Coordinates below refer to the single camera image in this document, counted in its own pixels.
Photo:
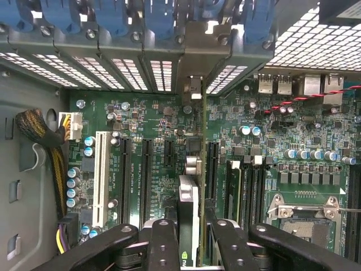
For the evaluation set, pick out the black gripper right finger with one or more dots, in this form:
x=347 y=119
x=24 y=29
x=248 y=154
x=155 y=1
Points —
x=228 y=248

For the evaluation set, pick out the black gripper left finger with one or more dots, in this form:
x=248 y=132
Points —
x=165 y=248

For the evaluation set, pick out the installed black RAM stick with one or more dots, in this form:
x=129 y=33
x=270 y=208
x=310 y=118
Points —
x=234 y=192

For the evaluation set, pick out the long black expansion slot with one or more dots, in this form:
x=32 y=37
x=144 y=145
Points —
x=213 y=169
x=146 y=180
x=125 y=180

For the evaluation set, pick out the CPU socket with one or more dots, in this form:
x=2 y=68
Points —
x=304 y=226

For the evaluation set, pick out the socket locking lever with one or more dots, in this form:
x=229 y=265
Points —
x=304 y=209

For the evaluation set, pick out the white expansion slot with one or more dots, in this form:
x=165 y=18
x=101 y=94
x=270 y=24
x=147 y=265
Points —
x=100 y=178

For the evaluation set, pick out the short black expansion slot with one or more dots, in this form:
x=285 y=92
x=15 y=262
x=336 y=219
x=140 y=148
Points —
x=168 y=152

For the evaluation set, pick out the green motherboard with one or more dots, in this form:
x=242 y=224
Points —
x=158 y=127

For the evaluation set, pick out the white power connector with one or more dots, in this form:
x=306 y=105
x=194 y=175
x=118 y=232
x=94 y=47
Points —
x=74 y=127

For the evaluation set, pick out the black and silver PC case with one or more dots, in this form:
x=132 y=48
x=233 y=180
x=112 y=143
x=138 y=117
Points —
x=28 y=169

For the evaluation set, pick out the metal rear port block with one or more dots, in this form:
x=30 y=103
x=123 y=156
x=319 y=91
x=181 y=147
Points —
x=265 y=84
x=333 y=89
x=312 y=84
x=285 y=84

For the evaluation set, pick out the blue slot retention clip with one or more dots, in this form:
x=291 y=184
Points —
x=14 y=14
x=111 y=15
x=62 y=14
x=159 y=17
x=258 y=19

